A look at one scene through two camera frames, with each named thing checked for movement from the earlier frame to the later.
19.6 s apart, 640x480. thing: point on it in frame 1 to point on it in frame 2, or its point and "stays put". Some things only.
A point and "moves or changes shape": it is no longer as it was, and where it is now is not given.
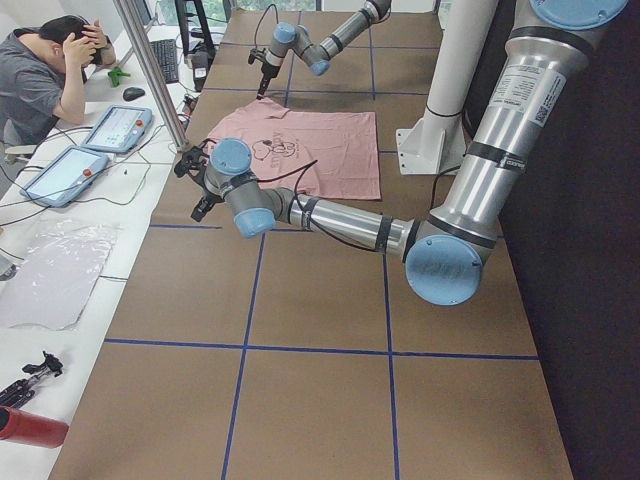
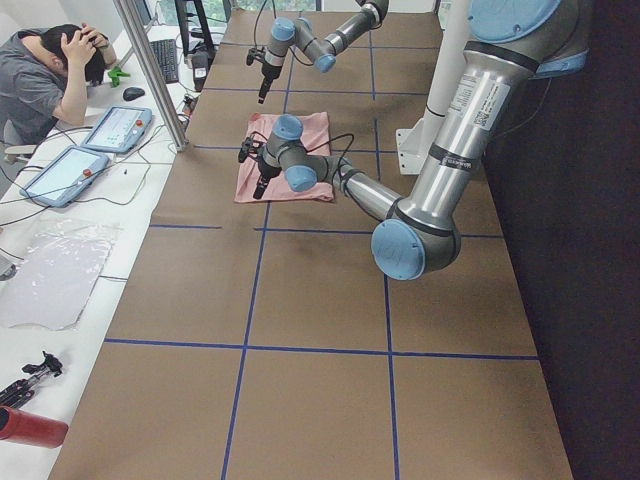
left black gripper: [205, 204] to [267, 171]
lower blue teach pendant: [65, 178] stays put
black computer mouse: [132, 93] stays put
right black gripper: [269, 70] stays put
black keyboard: [166, 55] stays put
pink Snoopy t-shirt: [310, 153] moves or changes shape
